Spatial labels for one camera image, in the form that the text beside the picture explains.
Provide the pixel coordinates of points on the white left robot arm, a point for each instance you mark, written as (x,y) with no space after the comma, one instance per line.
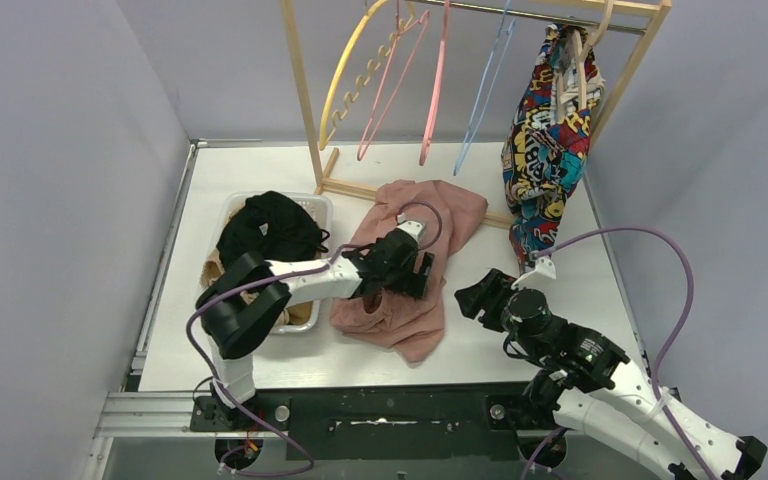
(239,310)

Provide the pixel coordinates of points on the wooden hanger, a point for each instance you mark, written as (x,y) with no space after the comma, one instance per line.
(572,82)

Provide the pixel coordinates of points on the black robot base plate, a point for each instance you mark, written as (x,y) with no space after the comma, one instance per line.
(416,422)

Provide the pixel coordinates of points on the pink shorts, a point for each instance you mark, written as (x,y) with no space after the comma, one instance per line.
(412,327)

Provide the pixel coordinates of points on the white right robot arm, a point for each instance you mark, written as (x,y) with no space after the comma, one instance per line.
(589,384)

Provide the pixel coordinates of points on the thin pink wire hanger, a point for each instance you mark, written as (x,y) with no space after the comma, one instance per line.
(391,83)

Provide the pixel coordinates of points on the wooden clothes rack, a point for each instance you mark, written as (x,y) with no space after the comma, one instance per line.
(641,19)

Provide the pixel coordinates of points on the yellow wire hanger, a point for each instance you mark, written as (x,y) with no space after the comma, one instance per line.
(349,79)

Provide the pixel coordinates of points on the white plastic basket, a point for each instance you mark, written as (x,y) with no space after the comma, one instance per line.
(318,207)

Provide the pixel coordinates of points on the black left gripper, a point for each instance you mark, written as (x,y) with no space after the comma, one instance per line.
(420,273)

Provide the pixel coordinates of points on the light blue hanger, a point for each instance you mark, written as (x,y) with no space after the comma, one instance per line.
(495,61)

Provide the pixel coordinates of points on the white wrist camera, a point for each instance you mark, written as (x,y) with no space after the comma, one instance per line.
(415,229)
(537,276)

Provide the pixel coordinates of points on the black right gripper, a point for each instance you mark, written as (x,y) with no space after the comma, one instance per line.
(486,296)

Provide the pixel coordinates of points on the black shorts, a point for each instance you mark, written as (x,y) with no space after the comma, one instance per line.
(273,225)

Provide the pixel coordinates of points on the beige shorts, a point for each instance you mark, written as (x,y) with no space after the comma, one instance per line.
(212,269)

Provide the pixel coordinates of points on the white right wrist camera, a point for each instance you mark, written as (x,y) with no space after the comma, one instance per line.
(537,276)

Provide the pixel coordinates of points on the thick pink plastic hanger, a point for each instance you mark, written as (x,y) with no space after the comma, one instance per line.
(437,87)

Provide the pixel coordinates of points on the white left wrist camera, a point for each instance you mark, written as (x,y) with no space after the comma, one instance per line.
(415,229)

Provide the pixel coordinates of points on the brown shorts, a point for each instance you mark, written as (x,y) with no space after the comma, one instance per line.
(300,314)

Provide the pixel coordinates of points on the colourful comic print shorts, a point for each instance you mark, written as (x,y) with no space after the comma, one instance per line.
(543,160)

